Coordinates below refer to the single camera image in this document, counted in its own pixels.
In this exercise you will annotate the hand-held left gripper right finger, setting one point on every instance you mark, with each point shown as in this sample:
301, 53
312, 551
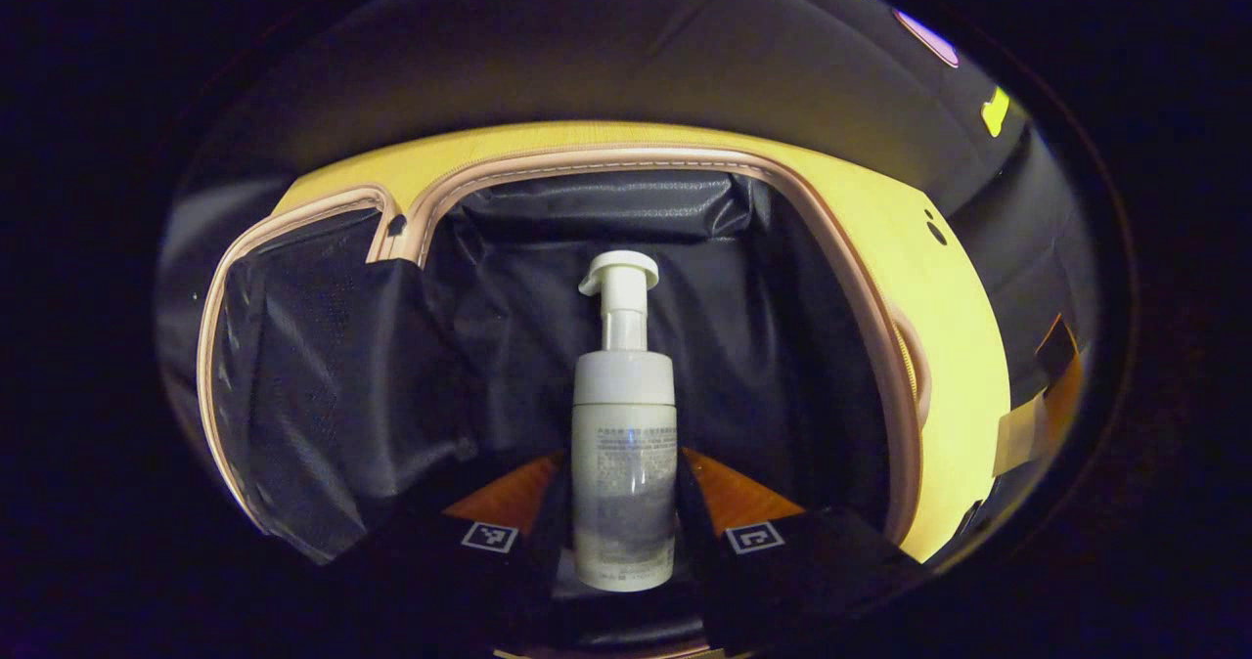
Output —
690, 522

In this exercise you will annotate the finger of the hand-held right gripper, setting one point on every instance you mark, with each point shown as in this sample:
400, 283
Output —
1066, 400

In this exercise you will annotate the white squeeze tube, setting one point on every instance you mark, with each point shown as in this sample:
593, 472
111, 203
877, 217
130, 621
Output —
1019, 436

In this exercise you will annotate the white pump bottle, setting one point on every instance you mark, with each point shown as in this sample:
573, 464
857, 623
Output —
624, 444

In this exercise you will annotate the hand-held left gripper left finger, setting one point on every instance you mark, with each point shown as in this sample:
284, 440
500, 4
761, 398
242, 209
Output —
553, 522

